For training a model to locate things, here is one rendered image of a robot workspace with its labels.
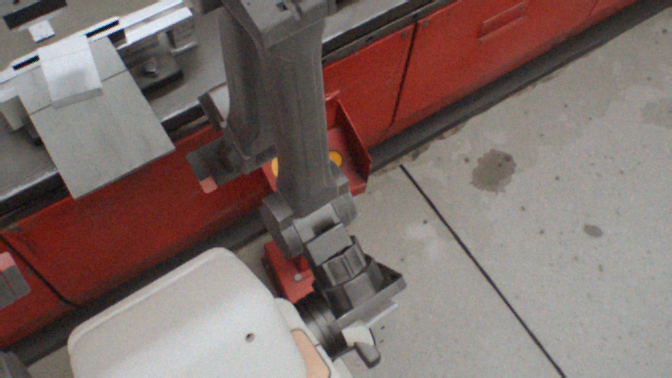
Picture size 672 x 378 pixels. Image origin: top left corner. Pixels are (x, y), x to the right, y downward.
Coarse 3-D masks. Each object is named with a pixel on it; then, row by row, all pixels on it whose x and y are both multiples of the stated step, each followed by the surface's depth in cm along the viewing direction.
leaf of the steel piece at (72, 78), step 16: (48, 64) 129; (64, 64) 129; (80, 64) 129; (48, 80) 128; (64, 80) 128; (80, 80) 128; (96, 80) 128; (64, 96) 126; (80, 96) 125; (96, 96) 127
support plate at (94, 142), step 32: (96, 64) 130; (32, 96) 126; (128, 96) 127; (64, 128) 124; (96, 128) 124; (128, 128) 125; (160, 128) 125; (64, 160) 122; (96, 160) 122; (128, 160) 122
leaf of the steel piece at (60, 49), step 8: (72, 40) 131; (80, 40) 131; (40, 48) 130; (48, 48) 130; (56, 48) 130; (64, 48) 131; (72, 48) 131; (80, 48) 131; (88, 48) 131; (40, 56) 130; (48, 56) 130; (56, 56) 130
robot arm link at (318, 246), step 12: (312, 216) 91; (324, 216) 91; (336, 216) 92; (300, 228) 90; (312, 228) 91; (324, 228) 92; (336, 228) 91; (312, 240) 90; (324, 240) 91; (336, 240) 91; (348, 240) 92; (312, 252) 90; (324, 252) 91; (336, 252) 91
